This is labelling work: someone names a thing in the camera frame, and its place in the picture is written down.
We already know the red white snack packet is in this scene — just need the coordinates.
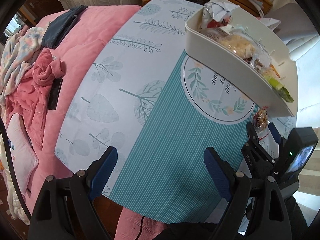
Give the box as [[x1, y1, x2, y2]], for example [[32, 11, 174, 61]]
[[200, 1, 242, 30]]

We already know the black phone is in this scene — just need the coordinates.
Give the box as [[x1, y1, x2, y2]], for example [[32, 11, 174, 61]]
[[47, 78, 63, 110]]

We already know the navy cloth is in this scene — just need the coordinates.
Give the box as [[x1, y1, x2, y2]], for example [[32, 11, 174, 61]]
[[41, 5, 88, 48]]

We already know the pink garment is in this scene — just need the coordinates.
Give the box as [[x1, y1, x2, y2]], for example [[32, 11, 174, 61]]
[[5, 47, 67, 150]]

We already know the printed folding table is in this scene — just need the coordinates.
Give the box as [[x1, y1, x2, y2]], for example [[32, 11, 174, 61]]
[[54, 0, 298, 224]]

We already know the black cable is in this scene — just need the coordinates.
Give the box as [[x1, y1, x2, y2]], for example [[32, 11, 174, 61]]
[[136, 215, 147, 240]]

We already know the brown wooden door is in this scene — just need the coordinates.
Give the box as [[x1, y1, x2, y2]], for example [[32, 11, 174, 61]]
[[15, 0, 60, 28]]

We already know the floral blanket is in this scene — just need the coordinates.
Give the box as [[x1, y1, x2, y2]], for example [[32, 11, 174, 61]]
[[0, 26, 47, 98]]

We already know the clear peanut candy packet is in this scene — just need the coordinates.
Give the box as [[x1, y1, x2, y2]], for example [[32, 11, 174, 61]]
[[251, 106, 272, 143]]

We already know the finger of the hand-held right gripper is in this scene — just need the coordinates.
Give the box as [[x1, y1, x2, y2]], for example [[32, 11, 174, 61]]
[[269, 122, 285, 153], [246, 121, 274, 165]]

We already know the puffed rice cake packet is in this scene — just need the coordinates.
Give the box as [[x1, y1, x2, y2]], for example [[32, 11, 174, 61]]
[[220, 34, 258, 55]]

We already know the green red snack packet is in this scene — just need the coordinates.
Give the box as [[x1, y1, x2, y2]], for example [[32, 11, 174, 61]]
[[265, 76, 294, 103]]

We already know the pink blanket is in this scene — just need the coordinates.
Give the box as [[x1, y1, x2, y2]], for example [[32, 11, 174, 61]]
[[5, 5, 170, 240]]

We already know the long beige wafer packet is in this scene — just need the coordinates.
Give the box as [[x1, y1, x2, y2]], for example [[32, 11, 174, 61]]
[[202, 29, 229, 42]]

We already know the pink pillow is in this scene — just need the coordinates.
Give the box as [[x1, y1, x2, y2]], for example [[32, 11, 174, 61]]
[[6, 114, 40, 195]]

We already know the white plastic bin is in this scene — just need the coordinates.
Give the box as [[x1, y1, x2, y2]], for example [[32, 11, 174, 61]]
[[184, 0, 298, 117]]

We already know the grey white chair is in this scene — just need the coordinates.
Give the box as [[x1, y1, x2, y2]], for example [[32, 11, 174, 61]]
[[262, 2, 320, 60]]

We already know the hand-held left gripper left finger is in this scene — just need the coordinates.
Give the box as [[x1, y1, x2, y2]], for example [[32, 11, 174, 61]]
[[27, 146, 118, 240]]

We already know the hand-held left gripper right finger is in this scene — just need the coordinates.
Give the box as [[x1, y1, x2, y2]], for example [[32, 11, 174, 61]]
[[203, 147, 293, 240]]

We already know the orange white snack bar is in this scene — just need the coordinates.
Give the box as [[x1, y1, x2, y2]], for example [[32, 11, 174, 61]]
[[269, 64, 282, 78]]

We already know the clear nut brittle packet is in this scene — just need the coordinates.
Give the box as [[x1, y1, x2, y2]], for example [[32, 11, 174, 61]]
[[246, 52, 273, 72]]

